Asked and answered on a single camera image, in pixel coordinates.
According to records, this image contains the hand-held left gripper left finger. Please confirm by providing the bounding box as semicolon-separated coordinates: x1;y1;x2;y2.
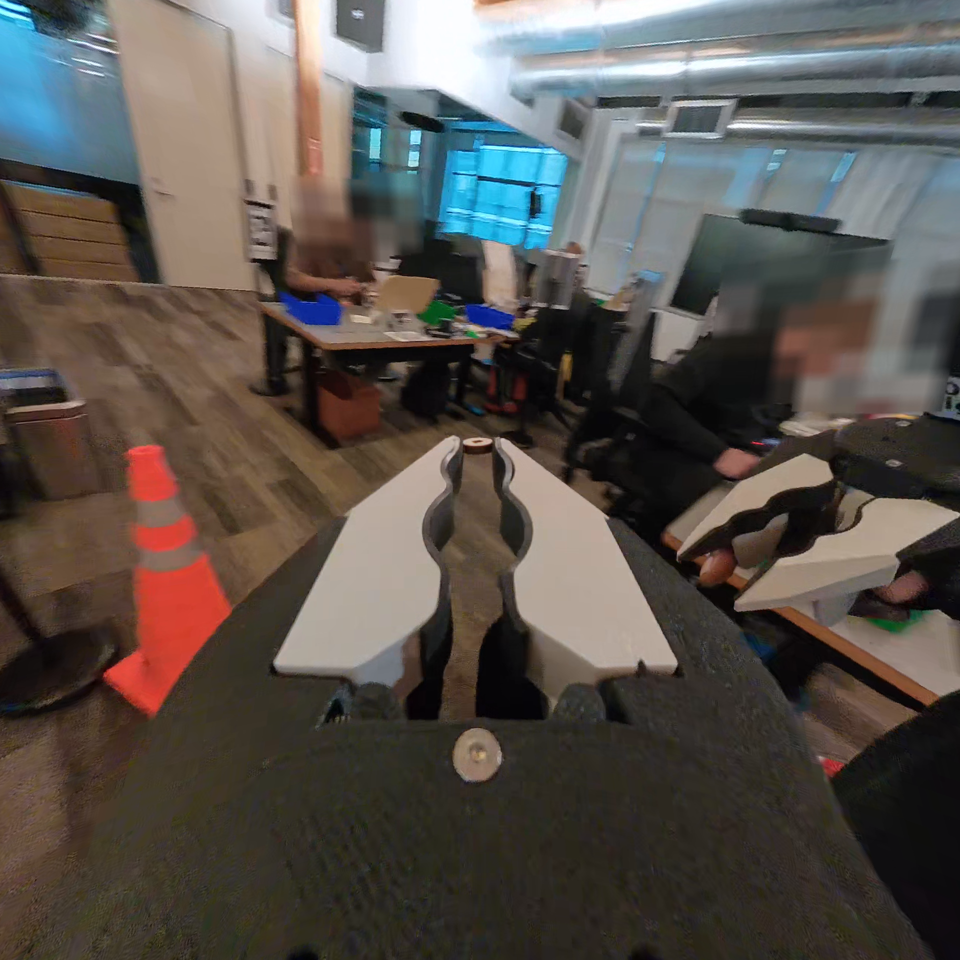
272;435;464;720

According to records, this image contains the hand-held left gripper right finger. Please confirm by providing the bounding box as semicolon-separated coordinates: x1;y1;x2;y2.
491;437;680;720

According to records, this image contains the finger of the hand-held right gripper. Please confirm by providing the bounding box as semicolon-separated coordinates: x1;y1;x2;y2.
733;495;960;612
676;452;840;570

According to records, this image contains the person's right forearm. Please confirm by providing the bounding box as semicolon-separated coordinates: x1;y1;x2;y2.
892;517;960;624

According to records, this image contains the wood-edged desk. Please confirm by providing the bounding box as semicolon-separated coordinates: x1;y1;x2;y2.
662;480;960;708

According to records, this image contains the person's right hand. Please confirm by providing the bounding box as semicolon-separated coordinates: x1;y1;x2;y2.
699;547;931;607

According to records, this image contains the orange traffic cone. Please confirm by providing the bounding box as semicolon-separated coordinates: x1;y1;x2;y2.
102;444;234;719

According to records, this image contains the brown box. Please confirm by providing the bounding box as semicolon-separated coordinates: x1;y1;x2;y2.
317;369;385;445

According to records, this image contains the black office chair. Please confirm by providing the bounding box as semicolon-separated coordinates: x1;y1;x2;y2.
562;296;665;485

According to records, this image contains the large black monitor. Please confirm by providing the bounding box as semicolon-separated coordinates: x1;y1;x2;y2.
669;212;894;318

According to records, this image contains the long work table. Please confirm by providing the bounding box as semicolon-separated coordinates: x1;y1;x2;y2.
258;298;520;445

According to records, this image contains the black printed hoodie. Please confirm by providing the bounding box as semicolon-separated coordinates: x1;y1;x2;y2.
831;690;960;960

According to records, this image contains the brown cardboard sheet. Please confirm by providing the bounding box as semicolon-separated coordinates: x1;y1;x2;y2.
373;274;441;318

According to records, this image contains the black round-base stand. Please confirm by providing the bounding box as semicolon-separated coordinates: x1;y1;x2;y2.
0;566;119;715

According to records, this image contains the steel trash bin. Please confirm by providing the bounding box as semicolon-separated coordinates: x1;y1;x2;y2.
3;397;100;501

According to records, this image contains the blue-lidded bin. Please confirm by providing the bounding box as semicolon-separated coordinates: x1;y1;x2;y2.
0;366;70;410

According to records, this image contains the white door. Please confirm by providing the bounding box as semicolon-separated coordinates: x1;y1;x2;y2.
112;0;258;292

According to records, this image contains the wooden column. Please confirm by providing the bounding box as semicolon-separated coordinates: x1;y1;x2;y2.
291;0;325;185

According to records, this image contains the silver ventilation duct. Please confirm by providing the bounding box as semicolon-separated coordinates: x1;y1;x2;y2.
637;105;960;151
480;0;960;46
510;41;960;102

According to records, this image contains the wall notice paper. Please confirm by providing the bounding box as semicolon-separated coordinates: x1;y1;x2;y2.
244;199;279;262

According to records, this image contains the black wall speaker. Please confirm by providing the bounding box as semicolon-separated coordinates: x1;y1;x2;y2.
335;0;386;54

